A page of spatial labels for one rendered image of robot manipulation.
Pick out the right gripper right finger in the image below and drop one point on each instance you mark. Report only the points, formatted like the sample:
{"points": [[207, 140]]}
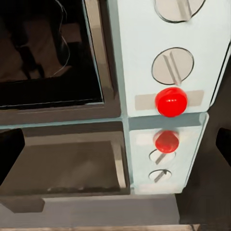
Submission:
{"points": [[223, 142]]}

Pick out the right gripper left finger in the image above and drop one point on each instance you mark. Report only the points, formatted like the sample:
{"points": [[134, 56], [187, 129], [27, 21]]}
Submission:
{"points": [[12, 143]]}

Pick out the microwave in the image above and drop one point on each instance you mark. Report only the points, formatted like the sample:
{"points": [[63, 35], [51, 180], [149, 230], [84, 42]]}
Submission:
{"points": [[67, 60]]}

